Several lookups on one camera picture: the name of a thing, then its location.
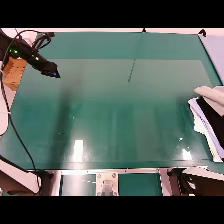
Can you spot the brown cardboard box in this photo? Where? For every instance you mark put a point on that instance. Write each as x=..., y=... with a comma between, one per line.
x=14, y=73

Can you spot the silver frame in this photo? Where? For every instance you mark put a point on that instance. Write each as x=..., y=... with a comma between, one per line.
x=106, y=183

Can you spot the white garment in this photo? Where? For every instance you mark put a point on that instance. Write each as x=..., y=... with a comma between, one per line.
x=208, y=146

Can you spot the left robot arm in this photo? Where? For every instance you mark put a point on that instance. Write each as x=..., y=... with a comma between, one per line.
x=15, y=50

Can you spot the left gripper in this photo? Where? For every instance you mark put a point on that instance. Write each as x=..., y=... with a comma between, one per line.
x=48, y=68

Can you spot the black garment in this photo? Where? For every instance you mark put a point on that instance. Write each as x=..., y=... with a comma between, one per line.
x=213, y=121

